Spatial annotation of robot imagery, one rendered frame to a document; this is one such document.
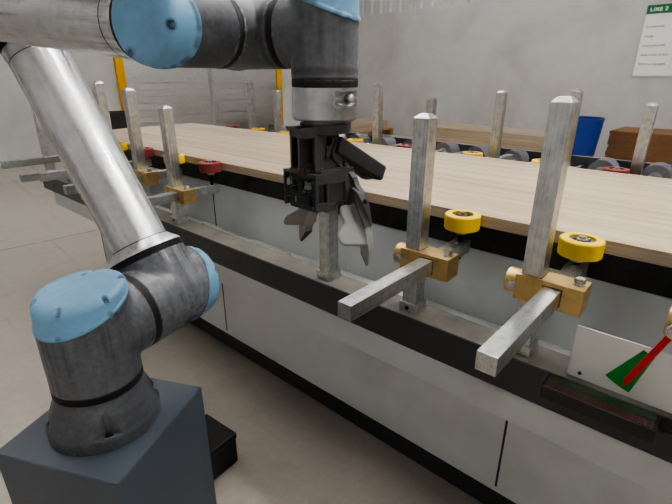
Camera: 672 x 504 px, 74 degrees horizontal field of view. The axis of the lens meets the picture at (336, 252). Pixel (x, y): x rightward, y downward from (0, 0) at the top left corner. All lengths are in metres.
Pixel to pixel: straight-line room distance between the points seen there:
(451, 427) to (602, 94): 7.27
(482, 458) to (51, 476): 1.05
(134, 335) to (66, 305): 0.12
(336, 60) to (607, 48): 7.81
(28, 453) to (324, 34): 0.82
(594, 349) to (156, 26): 0.80
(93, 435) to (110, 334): 0.18
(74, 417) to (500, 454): 1.04
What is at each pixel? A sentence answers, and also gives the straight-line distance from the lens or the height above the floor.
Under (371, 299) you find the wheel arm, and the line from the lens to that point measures 0.80.
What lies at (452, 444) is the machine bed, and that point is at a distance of 1.49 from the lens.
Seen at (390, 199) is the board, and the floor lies 0.89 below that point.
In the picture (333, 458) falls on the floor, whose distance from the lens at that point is 1.66.
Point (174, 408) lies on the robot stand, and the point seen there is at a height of 0.60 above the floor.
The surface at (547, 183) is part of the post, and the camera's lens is 0.83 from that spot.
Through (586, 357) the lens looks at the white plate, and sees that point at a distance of 0.91.
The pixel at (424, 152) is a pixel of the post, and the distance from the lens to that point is 0.92.
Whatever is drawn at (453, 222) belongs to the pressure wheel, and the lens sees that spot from 1.03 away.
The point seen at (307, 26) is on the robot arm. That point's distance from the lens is 0.61.
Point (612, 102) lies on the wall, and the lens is 8.28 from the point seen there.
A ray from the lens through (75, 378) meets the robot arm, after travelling 0.86.
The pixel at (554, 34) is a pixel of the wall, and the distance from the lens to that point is 8.61.
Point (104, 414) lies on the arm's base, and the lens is 0.90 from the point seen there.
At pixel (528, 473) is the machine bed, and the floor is 0.22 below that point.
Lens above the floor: 1.20
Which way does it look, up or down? 21 degrees down
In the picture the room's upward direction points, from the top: straight up
